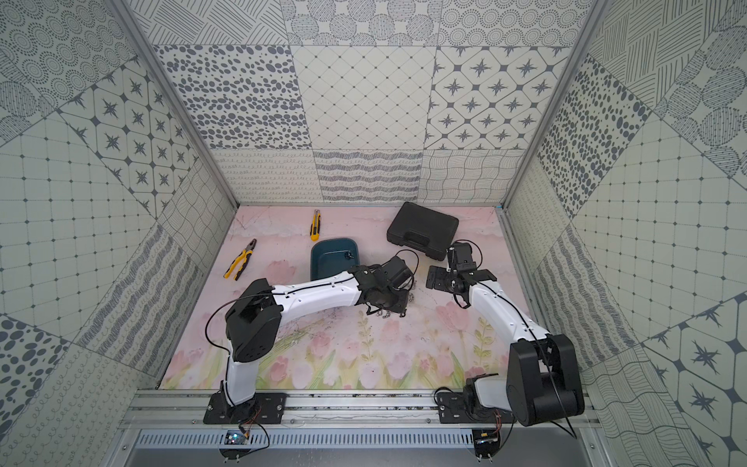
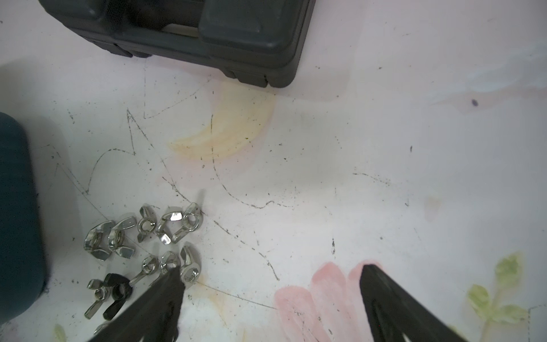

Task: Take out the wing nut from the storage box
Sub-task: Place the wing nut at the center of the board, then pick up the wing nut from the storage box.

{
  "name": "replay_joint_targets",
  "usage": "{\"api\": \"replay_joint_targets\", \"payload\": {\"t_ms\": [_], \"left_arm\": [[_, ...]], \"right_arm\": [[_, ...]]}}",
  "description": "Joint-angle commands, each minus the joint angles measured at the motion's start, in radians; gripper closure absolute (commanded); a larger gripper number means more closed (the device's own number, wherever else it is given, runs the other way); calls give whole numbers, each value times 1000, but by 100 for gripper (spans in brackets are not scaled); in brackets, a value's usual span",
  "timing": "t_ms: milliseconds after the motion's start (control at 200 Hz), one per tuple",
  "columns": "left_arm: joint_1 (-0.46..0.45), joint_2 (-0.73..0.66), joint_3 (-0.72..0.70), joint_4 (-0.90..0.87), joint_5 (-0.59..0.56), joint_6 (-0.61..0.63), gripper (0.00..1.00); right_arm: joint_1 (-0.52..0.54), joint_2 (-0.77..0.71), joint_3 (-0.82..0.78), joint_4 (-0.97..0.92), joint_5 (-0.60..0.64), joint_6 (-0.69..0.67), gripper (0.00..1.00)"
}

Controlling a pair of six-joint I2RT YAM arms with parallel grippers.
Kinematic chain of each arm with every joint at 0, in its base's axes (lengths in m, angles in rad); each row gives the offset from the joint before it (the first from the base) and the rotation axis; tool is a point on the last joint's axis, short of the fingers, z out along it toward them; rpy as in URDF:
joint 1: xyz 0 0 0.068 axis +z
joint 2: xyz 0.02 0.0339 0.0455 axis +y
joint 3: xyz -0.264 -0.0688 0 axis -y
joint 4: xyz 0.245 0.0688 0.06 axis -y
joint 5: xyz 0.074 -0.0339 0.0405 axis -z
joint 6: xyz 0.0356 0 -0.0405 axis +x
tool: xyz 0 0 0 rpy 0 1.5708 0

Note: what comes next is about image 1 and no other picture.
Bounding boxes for black plastic tool case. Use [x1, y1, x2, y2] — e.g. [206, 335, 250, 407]
[386, 202, 459, 261]

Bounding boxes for aluminium mounting rail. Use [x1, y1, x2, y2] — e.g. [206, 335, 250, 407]
[119, 389, 602, 430]

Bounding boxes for yellow black utility knife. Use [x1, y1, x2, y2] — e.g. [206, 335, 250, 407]
[309, 209, 321, 241]

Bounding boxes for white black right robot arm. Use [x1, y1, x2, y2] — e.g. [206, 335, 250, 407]
[426, 241, 586, 426]

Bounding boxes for yellow black pliers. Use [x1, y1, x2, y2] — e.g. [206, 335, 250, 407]
[224, 239, 257, 281]

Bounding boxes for teal plastic storage box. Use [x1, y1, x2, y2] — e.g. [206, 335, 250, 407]
[310, 237, 360, 281]

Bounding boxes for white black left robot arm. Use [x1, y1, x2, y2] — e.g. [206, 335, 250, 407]
[219, 255, 416, 409]

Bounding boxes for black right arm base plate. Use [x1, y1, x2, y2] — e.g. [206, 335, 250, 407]
[433, 388, 515, 424]

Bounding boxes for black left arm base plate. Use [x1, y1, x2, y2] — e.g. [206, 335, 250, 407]
[202, 387, 288, 425]

